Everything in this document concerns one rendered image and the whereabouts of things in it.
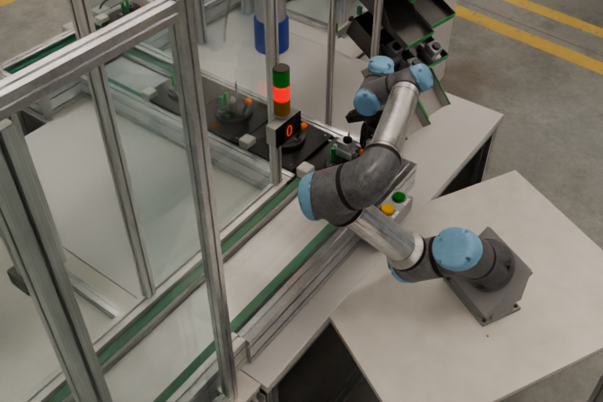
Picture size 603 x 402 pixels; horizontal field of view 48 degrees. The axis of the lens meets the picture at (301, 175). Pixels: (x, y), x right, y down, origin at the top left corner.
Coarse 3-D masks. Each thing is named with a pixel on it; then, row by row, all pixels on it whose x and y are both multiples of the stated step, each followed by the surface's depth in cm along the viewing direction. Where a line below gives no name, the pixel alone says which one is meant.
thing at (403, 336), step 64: (512, 192) 233; (384, 256) 211; (576, 256) 211; (384, 320) 192; (448, 320) 192; (512, 320) 193; (576, 320) 193; (384, 384) 177; (448, 384) 177; (512, 384) 177
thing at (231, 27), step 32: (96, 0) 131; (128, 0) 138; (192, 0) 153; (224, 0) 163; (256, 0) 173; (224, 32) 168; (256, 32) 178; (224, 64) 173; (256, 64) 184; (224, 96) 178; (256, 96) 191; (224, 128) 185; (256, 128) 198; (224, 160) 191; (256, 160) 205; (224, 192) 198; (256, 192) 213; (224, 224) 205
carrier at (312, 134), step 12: (312, 132) 240; (324, 132) 240; (288, 144) 231; (300, 144) 232; (312, 144) 234; (324, 144) 236; (288, 156) 230; (300, 156) 230; (312, 156) 233; (288, 168) 225
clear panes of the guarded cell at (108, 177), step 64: (128, 64) 96; (0, 128) 83; (64, 128) 91; (128, 128) 102; (0, 192) 87; (64, 192) 96; (128, 192) 108; (192, 192) 122; (0, 256) 91; (64, 256) 102; (128, 256) 115; (192, 256) 131; (0, 320) 96; (64, 320) 108; (128, 320) 122; (192, 320) 141; (0, 384) 102; (64, 384) 114; (128, 384) 131; (192, 384) 153
